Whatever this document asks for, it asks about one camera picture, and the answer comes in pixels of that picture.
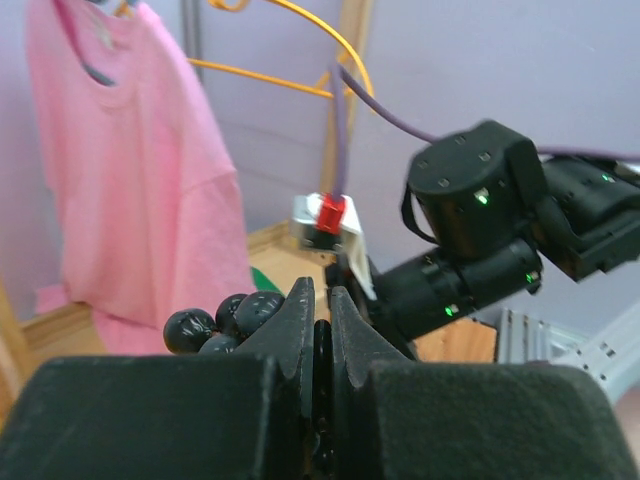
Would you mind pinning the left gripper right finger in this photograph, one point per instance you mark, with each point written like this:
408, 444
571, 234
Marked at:
395, 418

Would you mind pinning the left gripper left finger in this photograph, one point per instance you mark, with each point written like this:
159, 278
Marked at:
237, 415

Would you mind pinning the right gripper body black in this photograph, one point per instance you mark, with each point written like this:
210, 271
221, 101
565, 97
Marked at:
434, 289

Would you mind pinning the black grape bunch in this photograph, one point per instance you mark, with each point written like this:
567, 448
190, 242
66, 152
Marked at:
193, 330

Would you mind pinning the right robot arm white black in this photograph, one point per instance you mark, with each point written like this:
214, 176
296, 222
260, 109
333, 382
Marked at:
497, 211

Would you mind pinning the green cloth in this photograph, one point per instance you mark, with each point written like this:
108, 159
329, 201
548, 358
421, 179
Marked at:
262, 282

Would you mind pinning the pink shirt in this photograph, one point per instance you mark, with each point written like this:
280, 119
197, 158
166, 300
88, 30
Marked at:
146, 194

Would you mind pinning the grey clothes hanger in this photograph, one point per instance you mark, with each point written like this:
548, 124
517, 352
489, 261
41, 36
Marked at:
86, 28

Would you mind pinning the yellow clothes hanger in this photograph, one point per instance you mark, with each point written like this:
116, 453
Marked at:
278, 44

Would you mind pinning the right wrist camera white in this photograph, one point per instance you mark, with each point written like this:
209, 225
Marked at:
322, 224

